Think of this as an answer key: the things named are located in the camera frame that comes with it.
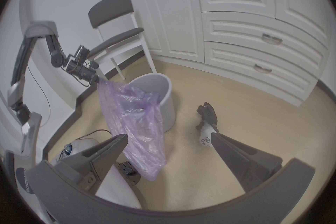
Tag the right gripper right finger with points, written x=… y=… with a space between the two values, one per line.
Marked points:
x=244 y=165

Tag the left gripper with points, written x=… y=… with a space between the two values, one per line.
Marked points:
x=81 y=73

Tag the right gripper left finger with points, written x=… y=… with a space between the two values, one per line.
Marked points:
x=99 y=162

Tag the white printed paper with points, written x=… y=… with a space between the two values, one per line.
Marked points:
x=206 y=136

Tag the purple plastic bag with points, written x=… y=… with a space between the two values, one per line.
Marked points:
x=131 y=118

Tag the black plastic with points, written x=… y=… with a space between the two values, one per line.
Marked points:
x=207 y=114

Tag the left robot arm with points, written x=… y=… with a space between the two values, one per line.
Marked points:
x=21 y=60

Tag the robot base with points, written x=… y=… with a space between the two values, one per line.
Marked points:
x=118 y=191

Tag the white trash bin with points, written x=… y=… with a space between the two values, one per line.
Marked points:
x=162 y=102

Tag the white chair with grey cushions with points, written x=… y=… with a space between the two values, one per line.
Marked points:
x=110 y=7

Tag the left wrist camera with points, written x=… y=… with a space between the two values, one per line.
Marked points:
x=93 y=66

